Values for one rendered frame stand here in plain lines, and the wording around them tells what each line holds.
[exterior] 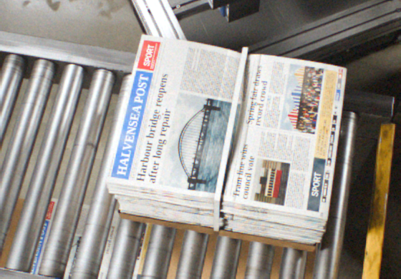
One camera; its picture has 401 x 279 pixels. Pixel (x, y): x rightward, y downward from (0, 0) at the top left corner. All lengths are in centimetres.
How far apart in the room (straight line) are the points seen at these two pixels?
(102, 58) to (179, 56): 32
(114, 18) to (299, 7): 65
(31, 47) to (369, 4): 116
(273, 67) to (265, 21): 102
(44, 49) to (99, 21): 98
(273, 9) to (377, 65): 43
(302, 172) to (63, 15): 155
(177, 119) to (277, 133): 17
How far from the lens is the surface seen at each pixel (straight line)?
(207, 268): 223
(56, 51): 162
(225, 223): 135
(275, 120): 126
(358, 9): 236
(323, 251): 144
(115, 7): 261
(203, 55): 131
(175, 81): 128
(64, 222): 146
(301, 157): 124
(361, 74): 251
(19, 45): 164
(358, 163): 180
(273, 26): 232
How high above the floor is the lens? 217
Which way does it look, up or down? 68 degrees down
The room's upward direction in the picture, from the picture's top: 4 degrees clockwise
